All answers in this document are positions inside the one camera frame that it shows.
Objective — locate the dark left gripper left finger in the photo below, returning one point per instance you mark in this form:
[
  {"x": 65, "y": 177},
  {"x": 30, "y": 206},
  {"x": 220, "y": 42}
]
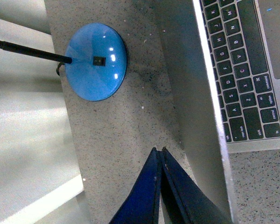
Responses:
[{"x": 142, "y": 204}]

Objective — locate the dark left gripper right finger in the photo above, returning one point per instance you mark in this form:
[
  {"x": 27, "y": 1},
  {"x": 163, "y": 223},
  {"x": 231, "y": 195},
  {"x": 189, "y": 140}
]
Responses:
[{"x": 184, "y": 201}]

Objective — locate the silver laptop with black keyboard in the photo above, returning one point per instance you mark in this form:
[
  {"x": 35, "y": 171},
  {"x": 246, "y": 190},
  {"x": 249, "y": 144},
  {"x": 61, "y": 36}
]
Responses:
[{"x": 223, "y": 60}]

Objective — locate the white vertical blinds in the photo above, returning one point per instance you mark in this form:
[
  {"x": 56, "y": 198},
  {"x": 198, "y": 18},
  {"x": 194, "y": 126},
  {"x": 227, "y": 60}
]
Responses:
[{"x": 39, "y": 173}]

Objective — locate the blue desk lamp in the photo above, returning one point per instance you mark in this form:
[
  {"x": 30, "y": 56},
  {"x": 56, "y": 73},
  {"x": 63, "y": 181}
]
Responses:
[{"x": 95, "y": 60}]

